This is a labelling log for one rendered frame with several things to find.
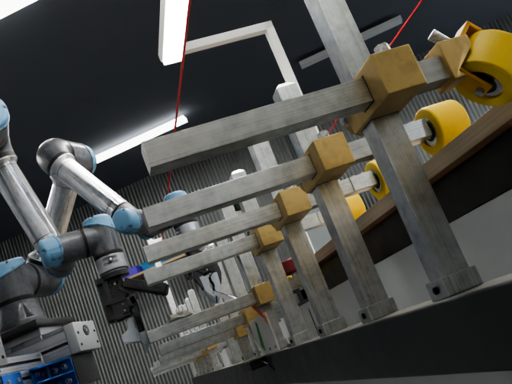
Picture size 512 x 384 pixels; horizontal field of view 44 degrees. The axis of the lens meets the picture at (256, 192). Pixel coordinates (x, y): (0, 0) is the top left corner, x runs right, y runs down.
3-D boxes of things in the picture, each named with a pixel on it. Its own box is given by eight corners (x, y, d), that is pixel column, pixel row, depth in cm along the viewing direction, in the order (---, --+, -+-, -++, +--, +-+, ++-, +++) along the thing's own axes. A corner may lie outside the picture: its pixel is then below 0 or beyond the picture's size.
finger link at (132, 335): (128, 359, 155) (116, 323, 157) (151, 350, 157) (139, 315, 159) (127, 358, 152) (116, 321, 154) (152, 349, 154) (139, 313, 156)
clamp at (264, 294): (260, 305, 159) (253, 286, 161) (252, 311, 172) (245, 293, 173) (281, 297, 161) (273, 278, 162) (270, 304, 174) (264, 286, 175)
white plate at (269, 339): (278, 350, 156) (264, 312, 158) (260, 356, 180) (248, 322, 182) (280, 350, 156) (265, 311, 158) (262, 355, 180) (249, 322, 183)
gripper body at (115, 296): (110, 327, 160) (96, 283, 163) (143, 315, 162) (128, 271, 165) (109, 324, 153) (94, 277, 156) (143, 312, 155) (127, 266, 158)
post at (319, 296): (338, 362, 116) (245, 129, 126) (333, 363, 119) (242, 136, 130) (356, 354, 116) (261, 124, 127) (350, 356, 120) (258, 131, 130)
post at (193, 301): (220, 385, 303) (187, 290, 314) (219, 385, 306) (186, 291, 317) (227, 382, 304) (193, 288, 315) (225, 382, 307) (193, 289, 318)
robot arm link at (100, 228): (77, 227, 166) (108, 219, 169) (89, 266, 163) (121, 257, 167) (79, 217, 159) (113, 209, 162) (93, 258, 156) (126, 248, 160)
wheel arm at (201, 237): (148, 262, 111) (141, 243, 112) (148, 266, 115) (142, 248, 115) (394, 178, 124) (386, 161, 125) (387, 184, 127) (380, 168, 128)
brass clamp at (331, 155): (321, 172, 91) (308, 141, 92) (300, 199, 104) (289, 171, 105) (360, 160, 93) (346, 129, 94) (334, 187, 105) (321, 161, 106)
